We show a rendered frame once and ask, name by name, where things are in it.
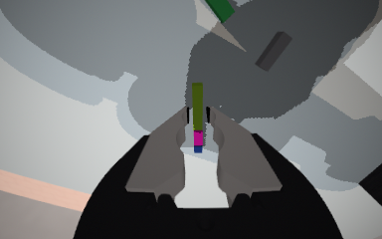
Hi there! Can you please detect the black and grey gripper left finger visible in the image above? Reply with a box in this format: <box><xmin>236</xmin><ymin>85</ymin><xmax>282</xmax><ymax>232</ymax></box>
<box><xmin>73</xmin><ymin>107</ymin><xmax>189</xmax><ymax>239</ymax></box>

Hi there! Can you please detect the small blue block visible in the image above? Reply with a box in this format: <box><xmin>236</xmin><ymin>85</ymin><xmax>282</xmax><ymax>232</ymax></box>
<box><xmin>194</xmin><ymin>145</ymin><xmax>202</xmax><ymax>153</ymax></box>

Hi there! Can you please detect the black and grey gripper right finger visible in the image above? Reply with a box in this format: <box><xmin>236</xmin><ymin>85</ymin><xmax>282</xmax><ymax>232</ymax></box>
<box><xmin>206</xmin><ymin>106</ymin><xmax>343</xmax><ymax>239</ymax></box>

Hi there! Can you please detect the small magenta block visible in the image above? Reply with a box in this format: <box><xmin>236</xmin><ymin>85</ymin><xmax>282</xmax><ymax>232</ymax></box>
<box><xmin>194</xmin><ymin>128</ymin><xmax>203</xmax><ymax>145</ymax></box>

